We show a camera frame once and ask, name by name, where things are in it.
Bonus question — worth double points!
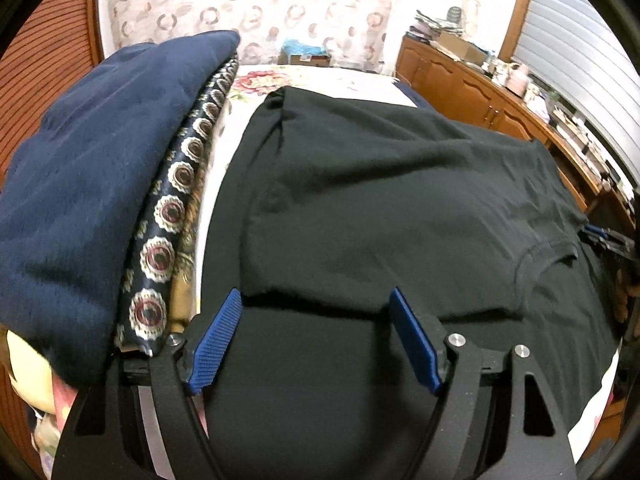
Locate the patterned dark pillow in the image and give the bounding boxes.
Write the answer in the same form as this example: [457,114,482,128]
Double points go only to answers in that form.
[115,55,239,356]

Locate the yellow plush toy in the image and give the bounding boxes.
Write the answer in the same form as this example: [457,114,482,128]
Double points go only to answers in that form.
[6,330,55,414]

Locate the cardboard box on cabinet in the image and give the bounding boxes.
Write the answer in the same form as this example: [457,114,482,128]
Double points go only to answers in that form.
[436,32,487,66]

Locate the navy blue folded blanket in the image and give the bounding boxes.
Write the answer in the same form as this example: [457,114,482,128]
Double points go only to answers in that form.
[1,30,240,388]

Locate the wooden side cabinet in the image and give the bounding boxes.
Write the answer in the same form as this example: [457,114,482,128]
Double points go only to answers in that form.
[396,36,634,229]

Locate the grey window blind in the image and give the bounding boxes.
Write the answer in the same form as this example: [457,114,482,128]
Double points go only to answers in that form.
[514,0,639,179]

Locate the wooden louvered wardrobe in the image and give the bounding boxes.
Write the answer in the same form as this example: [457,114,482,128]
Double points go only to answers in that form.
[1,0,104,174]

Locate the black printed t-shirt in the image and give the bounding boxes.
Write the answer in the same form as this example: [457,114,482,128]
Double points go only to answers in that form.
[202,87,618,479]

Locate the circle patterned curtain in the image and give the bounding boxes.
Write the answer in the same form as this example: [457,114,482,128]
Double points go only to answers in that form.
[106,0,392,72]

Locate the pink kettle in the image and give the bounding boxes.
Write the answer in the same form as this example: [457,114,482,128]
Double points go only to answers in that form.
[504,63,529,98]

